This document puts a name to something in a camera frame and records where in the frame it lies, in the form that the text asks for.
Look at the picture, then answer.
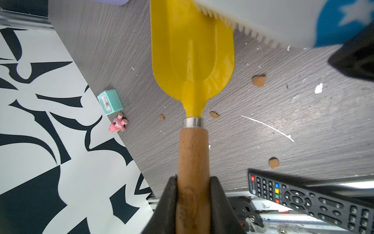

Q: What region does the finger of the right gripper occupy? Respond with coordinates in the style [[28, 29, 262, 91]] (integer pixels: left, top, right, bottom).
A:
[[328, 23, 374, 82]]

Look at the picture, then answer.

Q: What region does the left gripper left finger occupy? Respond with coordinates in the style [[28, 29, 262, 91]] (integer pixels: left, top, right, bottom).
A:
[[142, 176, 178, 234]]

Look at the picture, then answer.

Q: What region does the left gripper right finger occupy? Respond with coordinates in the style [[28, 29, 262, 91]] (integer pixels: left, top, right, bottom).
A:
[[210, 176, 245, 234]]

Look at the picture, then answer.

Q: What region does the white blue cleaning brush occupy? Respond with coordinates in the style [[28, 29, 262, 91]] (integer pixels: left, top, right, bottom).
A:
[[194, 0, 374, 48]]

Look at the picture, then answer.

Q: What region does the yellow scoop trowel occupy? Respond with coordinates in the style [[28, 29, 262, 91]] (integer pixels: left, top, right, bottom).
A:
[[150, 1, 235, 234]]

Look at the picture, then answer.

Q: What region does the purple plastic bucket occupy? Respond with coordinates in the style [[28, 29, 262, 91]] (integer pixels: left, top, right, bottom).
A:
[[92, 0, 129, 6]]

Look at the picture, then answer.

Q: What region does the pink toy figure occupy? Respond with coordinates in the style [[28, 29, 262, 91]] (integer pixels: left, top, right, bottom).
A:
[[109, 112, 129, 133]]

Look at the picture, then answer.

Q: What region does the black remote control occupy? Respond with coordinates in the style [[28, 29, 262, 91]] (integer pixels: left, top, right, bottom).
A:
[[247, 169, 374, 234]]

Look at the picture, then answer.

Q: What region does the small teal alarm clock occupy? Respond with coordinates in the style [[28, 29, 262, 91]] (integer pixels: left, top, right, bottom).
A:
[[97, 89, 123, 116]]

